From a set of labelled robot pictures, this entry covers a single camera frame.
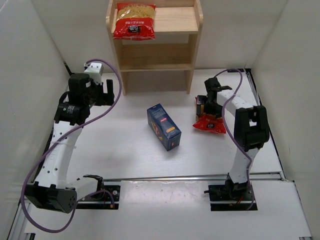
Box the red pasta bag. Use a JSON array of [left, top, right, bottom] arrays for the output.
[[113, 2, 156, 41], [192, 96, 226, 134]]

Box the blue pasta box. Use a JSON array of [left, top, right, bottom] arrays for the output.
[[146, 103, 182, 151]]

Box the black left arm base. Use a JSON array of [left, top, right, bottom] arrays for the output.
[[74, 174, 121, 210]]

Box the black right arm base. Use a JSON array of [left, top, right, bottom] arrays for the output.
[[203, 175, 258, 212]]

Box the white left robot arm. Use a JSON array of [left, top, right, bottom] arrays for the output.
[[23, 73, 115, 214]]

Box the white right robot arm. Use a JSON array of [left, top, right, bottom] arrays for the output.
[[193, 77, 270, 195]]

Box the wooden three-tier shelf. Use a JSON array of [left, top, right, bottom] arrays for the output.
[[106, 0, 204, 95]]

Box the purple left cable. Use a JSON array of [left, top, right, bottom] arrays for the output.
[[20, 58, 123, 234]]

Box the purple cable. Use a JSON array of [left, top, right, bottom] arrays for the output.
[[214, 68, 256, 210], [20, 58, 123, 234]]

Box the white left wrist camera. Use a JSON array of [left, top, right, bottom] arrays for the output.
[[84, 62, 104, 85]]

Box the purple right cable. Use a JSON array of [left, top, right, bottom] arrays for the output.
[[214, 68, 256, 210]]

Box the aluminium rail frame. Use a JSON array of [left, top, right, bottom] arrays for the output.
[[22, 70, 312, 240]]

